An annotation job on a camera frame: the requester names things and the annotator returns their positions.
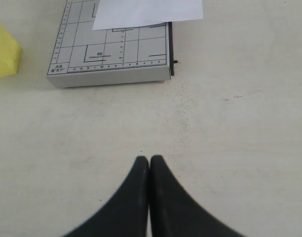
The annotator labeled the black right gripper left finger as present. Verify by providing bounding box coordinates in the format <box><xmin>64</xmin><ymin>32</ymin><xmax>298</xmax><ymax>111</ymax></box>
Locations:
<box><xmin>65</xmin><ymin>156</ymin><xmax>149</xmax><ymax>237</ymax></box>

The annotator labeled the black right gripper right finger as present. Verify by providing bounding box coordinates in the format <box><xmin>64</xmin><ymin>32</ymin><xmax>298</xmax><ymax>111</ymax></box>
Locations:
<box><xmin>150</xmin><ymin>155</ymin><xmax>242</xmax><ymax>237</ymax></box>

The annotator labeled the yellow foam block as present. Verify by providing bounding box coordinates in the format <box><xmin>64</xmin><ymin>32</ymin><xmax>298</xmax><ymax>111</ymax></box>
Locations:
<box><xmin>0</xmin><ymin>24</ymin><xmax>22</xmax><ymax>78</ymax></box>

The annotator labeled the grey paper cutter base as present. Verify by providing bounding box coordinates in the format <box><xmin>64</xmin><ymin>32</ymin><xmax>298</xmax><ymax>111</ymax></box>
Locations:
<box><xmin>46</xmin><ymin>0</ymin><xmax>176</xmax><ymax>88</ymax></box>

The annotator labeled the white paper sheet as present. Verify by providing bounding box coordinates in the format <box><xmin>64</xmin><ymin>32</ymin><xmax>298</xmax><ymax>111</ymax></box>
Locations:
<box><xmin>92</xmin><ymin>0</ymin><xmax>204</xmax><ymax>30</ymax></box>

